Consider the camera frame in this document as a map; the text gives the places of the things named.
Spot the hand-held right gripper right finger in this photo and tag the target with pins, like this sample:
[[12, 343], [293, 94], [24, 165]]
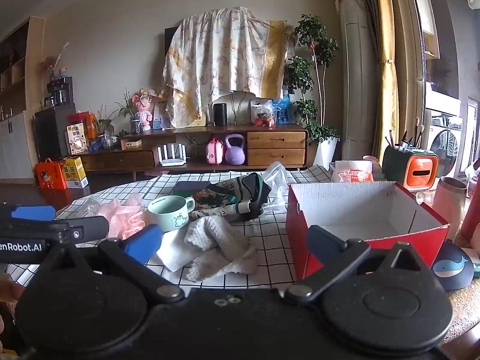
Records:
[[323, 240]]

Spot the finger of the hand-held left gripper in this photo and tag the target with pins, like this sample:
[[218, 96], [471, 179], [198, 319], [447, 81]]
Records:
[[26, 212], [90, 227]]

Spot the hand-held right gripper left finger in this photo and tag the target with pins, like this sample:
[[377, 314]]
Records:
[[142, 243]]

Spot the red cardboard box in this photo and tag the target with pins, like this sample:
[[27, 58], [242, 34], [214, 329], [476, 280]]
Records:
[[296, 225]]

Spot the pink mesh sponge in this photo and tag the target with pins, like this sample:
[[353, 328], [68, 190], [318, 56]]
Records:
[[123, 213]]

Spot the white knitted towel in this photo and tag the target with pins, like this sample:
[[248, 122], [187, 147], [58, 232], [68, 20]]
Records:
[[213, 232]]

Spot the clear plastic bag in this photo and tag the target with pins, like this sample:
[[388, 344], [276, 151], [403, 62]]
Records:
[[275, 176]]

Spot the printed tote bag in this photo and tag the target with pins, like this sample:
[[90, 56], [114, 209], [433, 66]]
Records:
[[225, 195]]

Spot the person's left hand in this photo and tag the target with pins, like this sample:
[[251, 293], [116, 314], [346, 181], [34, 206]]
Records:
[[10, 288]]

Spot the clear plastic wrapper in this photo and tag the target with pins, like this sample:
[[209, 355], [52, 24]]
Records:
[[93, 206]]

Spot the white paper napkin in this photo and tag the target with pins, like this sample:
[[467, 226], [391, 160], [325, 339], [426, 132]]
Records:
[[170, 251]]

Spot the mint green cup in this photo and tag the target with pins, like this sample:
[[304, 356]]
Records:
[[168, 213]]

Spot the orange gift box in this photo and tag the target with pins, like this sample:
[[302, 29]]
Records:
[[50, 176]]

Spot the yellow milk carton box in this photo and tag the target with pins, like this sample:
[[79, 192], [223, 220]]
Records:
[[75, 170]]

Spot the white checked tablecloth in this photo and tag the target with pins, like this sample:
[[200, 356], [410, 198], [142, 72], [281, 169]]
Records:
[[262, 240]]

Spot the pink white tissue packet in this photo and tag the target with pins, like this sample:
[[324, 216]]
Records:
[[352, 172]]

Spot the black low cabinet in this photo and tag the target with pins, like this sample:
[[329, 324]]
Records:
[[52, 135]]

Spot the white router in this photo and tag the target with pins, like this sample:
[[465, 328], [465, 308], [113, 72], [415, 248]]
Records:
[[172, 162]]

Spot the yellow snack box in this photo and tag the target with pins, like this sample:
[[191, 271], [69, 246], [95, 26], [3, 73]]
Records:
[[77, 138]]

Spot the pink bowl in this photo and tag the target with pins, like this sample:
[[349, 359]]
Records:
[[371, 161]]

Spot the small white box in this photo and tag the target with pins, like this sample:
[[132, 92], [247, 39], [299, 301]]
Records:
[[134, 144]]

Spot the orange red box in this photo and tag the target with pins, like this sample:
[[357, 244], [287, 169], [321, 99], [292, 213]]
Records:
[[90, 123]]

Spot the small glass cup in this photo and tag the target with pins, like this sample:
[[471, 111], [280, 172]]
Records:
[[422, 198]]

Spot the wooden television cabinet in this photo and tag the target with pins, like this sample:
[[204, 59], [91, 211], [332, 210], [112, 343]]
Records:
[[275, 140]]

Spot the potted orchid plant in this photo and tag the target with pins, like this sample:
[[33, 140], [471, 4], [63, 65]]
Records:
[[135, 124]]

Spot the pink toy suitcase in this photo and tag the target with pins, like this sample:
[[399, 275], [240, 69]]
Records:
[[215, 153]]

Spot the green orange desk organizer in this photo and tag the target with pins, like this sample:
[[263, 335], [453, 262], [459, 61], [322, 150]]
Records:
[[422, 170]]

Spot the purple kettlebell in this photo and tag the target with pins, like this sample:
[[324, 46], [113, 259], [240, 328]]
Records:
[[235, 155]]

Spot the pink doll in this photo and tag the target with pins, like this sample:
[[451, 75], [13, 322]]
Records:
[[144, 114]]

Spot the black coffee machine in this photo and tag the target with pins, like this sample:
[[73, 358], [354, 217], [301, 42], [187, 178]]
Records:
[[62, 90]]

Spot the bunch of brushes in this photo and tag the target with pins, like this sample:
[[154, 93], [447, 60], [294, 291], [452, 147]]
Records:
[[403, 140]]

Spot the dark whale print pouch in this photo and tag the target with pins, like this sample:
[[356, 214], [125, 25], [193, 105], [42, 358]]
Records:
[[450, 266]]

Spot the wooden shelf unit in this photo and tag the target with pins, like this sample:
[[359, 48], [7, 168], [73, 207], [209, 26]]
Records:
[[18, 82]]

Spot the beige tumbler cup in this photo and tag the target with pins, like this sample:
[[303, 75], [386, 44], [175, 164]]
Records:
[[448, 202]]

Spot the plastic bag of fruit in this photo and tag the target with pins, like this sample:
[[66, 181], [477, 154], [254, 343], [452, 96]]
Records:
[[262, 114]]

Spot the red water bottle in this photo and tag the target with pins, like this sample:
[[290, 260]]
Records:
[[470, 221]]

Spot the white teal box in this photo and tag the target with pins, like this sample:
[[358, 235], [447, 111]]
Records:
[[471, 255]]

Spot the black cylinder speaker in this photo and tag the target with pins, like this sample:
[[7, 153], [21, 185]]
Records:
[[220, 114]]

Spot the white washing machine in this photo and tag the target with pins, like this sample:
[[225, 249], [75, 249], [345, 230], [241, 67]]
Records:
[[446, 146]]

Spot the beige shell shaped decor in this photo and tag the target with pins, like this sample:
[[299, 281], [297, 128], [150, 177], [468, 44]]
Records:
[[240, 105]]

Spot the beige tower air conditioner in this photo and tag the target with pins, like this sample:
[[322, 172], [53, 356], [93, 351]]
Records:
[[356, 82]]

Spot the yellow curtain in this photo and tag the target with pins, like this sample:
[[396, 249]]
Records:
[[386, 82]]

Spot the potted green tree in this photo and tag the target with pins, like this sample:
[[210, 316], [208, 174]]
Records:
[[311, 37]]

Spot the black television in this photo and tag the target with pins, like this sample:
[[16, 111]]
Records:
[[169, 35]]

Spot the wooden wall cabinet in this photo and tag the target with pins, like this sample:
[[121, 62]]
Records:
[[427, 15]]

